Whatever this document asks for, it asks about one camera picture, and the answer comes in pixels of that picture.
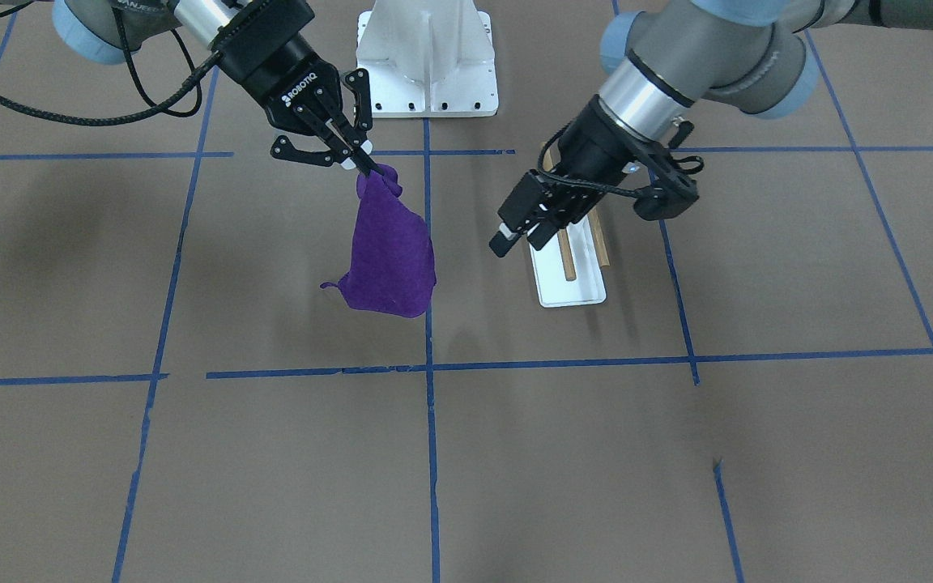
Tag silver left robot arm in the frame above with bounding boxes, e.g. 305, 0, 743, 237
489, 1, 933, 256

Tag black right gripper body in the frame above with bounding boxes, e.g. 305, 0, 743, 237
217, 1, 342, 136

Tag purple towel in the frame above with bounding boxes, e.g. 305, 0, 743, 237
321, 164, 437, 318

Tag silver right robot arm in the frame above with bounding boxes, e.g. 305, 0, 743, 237
52, 1, 377, 174

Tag wooden rack rod rear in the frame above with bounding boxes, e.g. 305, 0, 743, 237
586, 209, 611, 269

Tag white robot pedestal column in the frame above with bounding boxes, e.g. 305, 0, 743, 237
356, 1, 500, 118

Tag wooden rack rod front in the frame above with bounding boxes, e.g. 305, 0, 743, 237
541, 147, 577, 282

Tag wooden rack rod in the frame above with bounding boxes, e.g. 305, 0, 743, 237
541, 147, 577, 282
586, 209, 611, 269

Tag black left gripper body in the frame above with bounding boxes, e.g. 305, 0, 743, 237
528, 96, 647, 224

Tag white towel rack base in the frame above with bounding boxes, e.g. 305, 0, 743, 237
530, 211, 610, 309

